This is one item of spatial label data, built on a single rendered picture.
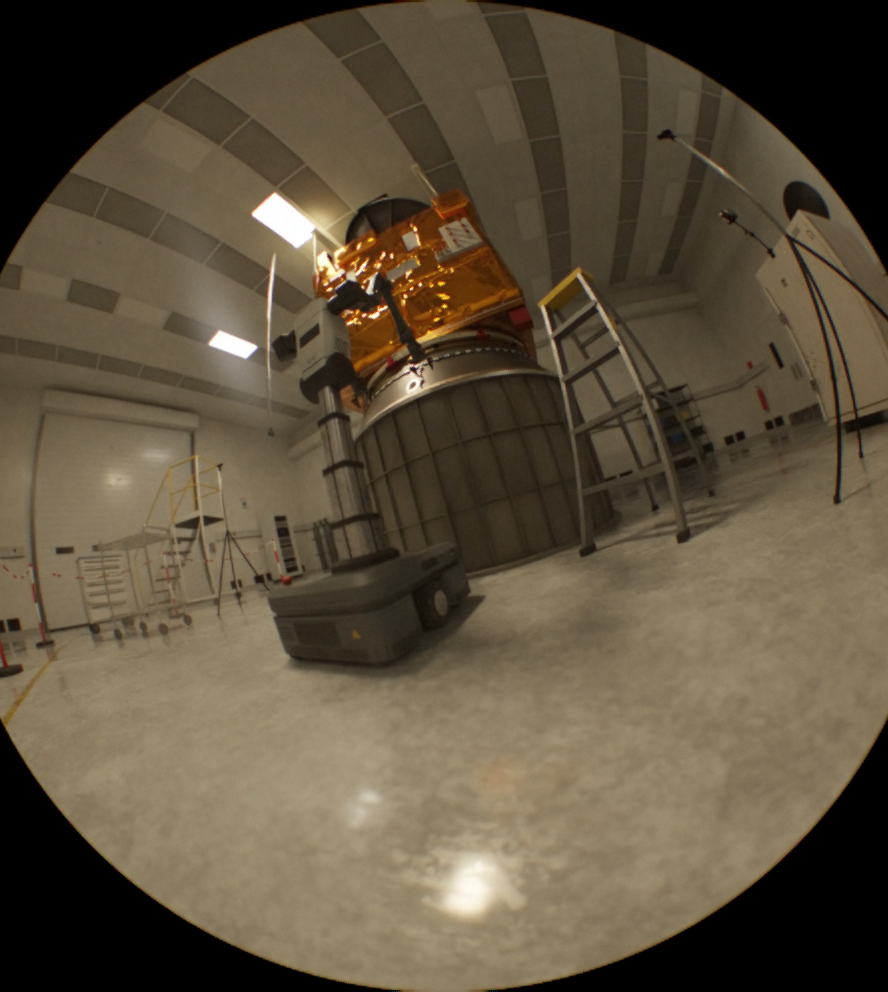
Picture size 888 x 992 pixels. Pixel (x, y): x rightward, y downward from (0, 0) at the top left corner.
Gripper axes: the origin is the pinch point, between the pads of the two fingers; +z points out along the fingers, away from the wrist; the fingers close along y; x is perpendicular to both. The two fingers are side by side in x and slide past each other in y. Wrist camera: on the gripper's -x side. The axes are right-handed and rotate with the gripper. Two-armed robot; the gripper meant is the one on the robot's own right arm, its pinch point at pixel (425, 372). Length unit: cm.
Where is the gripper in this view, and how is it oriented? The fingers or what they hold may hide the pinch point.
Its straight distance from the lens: 177.6
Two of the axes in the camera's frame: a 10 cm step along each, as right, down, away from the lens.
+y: -8.8, 2.9, 3.8
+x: -2.1, 4.9, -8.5
